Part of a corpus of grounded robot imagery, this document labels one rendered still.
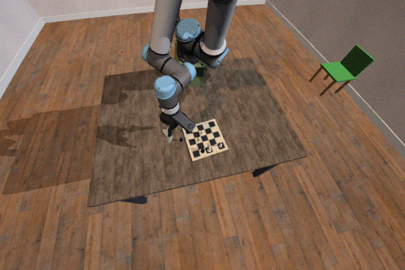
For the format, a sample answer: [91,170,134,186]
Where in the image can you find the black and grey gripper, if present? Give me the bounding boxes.
[159,110,179,143]

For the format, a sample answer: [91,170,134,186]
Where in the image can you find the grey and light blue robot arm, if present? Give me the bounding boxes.
[142,0,238,133]

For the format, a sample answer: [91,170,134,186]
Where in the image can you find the black and cream chessboard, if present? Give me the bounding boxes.
[182,119,228,161]

